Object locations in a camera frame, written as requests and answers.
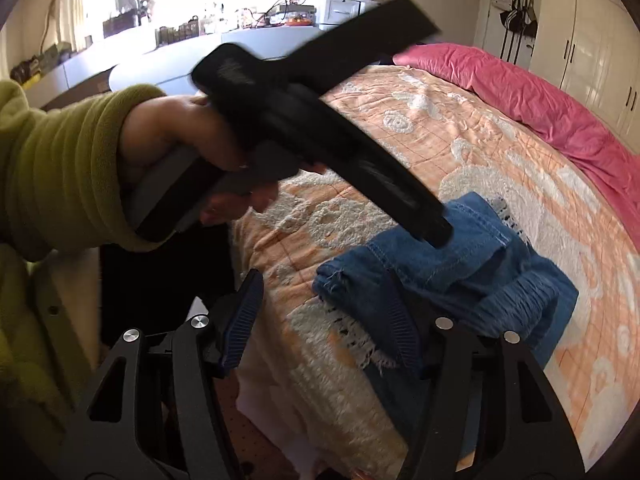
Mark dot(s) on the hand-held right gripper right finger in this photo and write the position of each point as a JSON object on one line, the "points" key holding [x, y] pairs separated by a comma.
{"points": [[400, 320]]}

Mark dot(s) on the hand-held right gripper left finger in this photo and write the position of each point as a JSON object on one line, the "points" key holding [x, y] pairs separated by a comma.
{"points": [[242, 320]]}

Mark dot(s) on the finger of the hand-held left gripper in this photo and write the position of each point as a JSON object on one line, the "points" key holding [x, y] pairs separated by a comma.
{"points": [[390, 180], [370, 30]]}

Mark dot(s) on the blue denim pants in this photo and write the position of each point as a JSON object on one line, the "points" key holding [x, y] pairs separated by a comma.
{"points": [[450, 270]]}

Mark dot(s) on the person's left forearm green sleeve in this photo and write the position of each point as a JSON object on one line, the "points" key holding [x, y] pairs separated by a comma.
{"points": [[60, 160]]}

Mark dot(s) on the person's left hand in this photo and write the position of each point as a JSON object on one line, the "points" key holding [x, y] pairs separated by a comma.
{"points": [[165, 122]]}

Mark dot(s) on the white drawer cabinet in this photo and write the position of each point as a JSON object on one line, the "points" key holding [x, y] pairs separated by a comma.
{"points": [[340, 7]]}

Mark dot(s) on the orange bear printed blanket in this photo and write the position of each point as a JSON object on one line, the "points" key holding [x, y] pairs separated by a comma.
{"points": [[400, 125]]}

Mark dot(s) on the white curved desk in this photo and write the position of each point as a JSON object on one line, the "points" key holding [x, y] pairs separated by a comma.
{"points": [[165, 67]]}

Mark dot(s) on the row of small desk clutter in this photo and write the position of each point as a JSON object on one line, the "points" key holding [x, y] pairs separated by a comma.
{"points": [[175, 32]]}

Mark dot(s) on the hanging black bags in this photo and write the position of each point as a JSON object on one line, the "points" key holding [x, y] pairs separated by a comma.
{"points": [[510, 17]]}

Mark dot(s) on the pink blanket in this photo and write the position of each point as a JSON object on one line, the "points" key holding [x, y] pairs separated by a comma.
{"points": [[525, 95]]}

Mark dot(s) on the white wardrobe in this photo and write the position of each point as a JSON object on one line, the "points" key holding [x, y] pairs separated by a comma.
{"points": [[590, 35]]}

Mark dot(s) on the person's green sweater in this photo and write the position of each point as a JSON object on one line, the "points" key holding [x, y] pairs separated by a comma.
{"points": [[20, 360]]}

